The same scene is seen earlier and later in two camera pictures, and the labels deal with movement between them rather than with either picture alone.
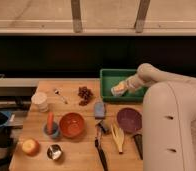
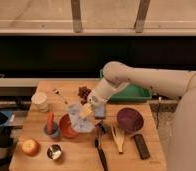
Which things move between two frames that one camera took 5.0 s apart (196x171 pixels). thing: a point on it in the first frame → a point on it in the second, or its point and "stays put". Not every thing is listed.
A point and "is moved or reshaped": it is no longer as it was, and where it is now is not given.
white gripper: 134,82 → 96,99
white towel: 119,89 is moved or reshaped
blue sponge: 99,110 stays put
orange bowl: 71,125 stays put
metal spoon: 57,91 stays put
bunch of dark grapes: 85,94 stays put
